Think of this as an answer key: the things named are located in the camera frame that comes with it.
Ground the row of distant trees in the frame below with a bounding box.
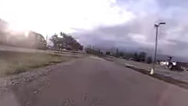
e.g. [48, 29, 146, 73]
[83, 45, 155, 65]

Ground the grey asphalt road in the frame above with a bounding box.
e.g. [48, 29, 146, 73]
[7, 47, 188, 106]

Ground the street lamp pole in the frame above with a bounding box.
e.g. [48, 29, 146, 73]
[148, 20, 167, 77]

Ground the dark kerb strip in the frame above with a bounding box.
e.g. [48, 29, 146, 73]
[100, 56, 188, 92]

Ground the gravel strip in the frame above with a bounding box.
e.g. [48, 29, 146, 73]
[0, 50, 82, 106]

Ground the grass verge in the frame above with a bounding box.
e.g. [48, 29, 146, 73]
[0, 47, 83, 87]

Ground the dark vehicle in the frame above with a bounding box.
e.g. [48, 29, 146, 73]
[168, 60, 186, 72]

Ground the building with sloped roof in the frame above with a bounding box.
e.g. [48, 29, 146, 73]
[0, 2, 51, 51]

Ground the grey paved lot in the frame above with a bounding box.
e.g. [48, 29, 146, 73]
[111, 56, 188, 86]

